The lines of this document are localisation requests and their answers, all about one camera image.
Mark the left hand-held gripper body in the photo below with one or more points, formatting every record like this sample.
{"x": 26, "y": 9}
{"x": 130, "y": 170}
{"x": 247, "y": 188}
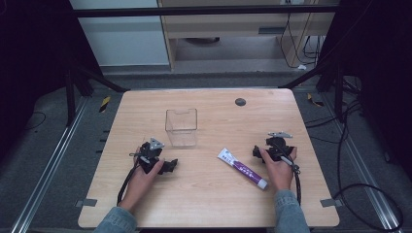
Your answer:
{"x": 149, "y": 154}

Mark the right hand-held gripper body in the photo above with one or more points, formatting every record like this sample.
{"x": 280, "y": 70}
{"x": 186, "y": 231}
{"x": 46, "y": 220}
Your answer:
{"x": 278, "y": 145}

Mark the person's right hand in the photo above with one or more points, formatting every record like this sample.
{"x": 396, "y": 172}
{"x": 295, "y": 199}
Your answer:
{"x": 279, "y": 173}

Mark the person's left hand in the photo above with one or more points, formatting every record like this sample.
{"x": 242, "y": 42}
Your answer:
{"x": 141, "y": 181}

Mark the purple and white toothpaste tube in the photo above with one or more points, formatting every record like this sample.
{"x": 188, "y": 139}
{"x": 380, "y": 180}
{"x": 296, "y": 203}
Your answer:
{"x": 241, "y": 168}

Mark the clear plastic container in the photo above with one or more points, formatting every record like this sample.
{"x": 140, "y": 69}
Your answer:
{"x": 181, "y": 127}

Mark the grey round table grommet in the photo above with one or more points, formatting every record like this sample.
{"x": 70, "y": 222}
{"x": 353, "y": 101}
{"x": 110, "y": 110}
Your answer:
{"x": 240, "y": 102}

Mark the yellow and black tape strip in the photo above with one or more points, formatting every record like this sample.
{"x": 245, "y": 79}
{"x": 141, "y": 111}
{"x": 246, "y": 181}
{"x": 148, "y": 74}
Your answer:
{"x": 315, "y": 100}
{"x": 104, "y": 104}

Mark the black metal stand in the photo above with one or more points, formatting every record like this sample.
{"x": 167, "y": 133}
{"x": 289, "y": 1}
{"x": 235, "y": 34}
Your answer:
{"x": 81, "y": 84}
{"x": 327, "y": 77}

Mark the white cabinet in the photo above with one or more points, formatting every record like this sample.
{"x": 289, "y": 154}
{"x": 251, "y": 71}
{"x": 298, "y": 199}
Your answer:
{"x": 120, "y": 39}

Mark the light wooden desk furniture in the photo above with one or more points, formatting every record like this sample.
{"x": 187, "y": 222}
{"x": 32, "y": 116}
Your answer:
{"x": 226, "y": 26}

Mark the grey table edge bracket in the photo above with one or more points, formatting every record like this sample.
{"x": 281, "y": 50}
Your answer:
{"x": 86, "y": 203}
{"x": 331, "y": 203}

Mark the silver floor rail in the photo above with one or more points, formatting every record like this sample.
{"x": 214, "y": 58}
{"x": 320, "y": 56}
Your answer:
{"x": 362, "y": 168}
{"x": 48, "y": 168}

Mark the black horizontal frame bar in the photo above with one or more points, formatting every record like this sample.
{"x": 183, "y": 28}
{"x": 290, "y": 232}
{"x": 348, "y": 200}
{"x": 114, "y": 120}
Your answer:
{"x": 194, "y": 11}

